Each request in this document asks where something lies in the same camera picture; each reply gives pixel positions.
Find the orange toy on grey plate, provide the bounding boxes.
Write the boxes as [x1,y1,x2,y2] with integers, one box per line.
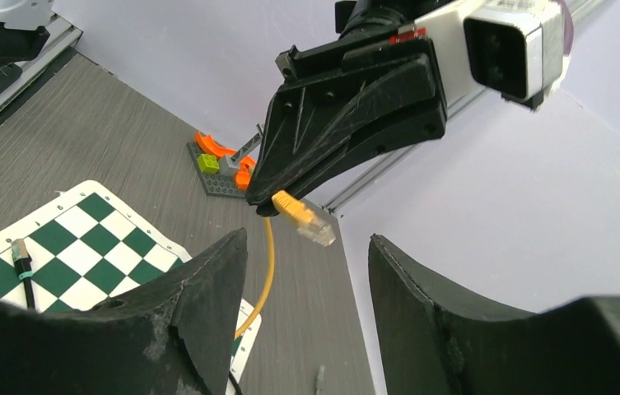
[186,132,256,199]

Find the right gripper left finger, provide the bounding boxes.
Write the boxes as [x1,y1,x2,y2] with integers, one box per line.
[0,228,248,394]

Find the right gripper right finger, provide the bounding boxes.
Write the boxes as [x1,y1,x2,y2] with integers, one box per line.
[368,235,620,394]

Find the green white chessboard mat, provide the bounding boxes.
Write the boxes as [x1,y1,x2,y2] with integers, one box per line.
[0,180,250,394]

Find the black ethernet cable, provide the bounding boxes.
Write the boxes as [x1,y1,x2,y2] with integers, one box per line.
[10,238,38,312]

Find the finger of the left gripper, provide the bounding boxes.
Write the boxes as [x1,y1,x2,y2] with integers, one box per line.
[245,36,447,216]

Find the yellow ethernet cable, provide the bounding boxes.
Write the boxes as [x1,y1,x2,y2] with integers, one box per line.
[233,190,338,342]

